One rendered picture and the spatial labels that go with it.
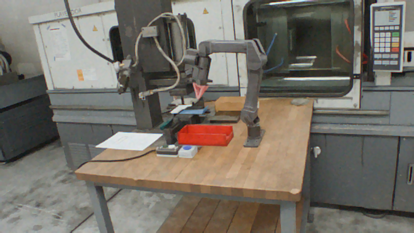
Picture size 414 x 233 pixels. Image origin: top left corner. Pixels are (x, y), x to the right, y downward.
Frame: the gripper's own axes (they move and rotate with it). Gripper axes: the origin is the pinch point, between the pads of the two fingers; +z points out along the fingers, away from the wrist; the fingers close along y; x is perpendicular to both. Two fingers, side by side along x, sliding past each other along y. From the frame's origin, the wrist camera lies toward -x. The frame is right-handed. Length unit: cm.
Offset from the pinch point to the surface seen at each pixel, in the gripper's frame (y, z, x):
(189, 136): 6.2, 18.3, 4.2
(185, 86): -5.5, -1.2, -14.9
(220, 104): -38.3, 10.1, -13.3
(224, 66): -68, -9, -38
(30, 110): -48, 111, -321
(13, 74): -28, 65, -331
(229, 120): -25.9, 13.6, 3.6
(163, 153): 20.3, 25.4, 2.7
